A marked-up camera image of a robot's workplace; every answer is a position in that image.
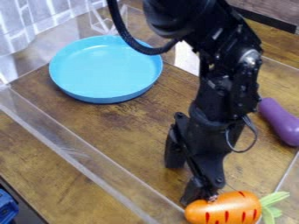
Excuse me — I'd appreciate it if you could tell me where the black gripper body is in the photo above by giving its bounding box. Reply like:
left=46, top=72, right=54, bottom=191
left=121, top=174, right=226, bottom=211
left=173, top=103, right=244, bottom=189

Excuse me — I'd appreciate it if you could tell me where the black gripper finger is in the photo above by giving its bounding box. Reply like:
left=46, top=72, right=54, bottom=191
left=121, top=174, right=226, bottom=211
left=180, top=177, right=218, bottom=207
left=162, top=125, right=185, bottom=169

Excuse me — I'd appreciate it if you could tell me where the orange toy carrot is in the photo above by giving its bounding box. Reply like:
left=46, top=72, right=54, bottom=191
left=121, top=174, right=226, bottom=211
left=184, top=191, right=289, bottom=224

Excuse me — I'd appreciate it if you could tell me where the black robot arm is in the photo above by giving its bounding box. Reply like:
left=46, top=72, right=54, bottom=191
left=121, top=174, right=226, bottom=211
left=144, top=0, right=261, bottom=205

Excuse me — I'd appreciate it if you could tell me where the purple toy eggplant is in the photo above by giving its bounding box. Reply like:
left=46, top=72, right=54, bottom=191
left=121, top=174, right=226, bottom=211
left=257, top=97, right=299, bottom=147

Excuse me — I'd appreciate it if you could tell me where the blue plastic plate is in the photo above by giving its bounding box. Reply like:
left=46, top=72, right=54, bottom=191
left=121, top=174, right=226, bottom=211
left=49, top=36, right=164, bottom=104

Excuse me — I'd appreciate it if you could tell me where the blue object at corner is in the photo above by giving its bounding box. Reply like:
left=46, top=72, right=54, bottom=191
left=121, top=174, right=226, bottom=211
left=0, top=189, right=18, bottom=224

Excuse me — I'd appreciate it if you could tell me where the clear acrylic enclosure wall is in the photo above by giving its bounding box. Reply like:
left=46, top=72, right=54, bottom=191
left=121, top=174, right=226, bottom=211
left=0, top=3, right=299, bottom=224

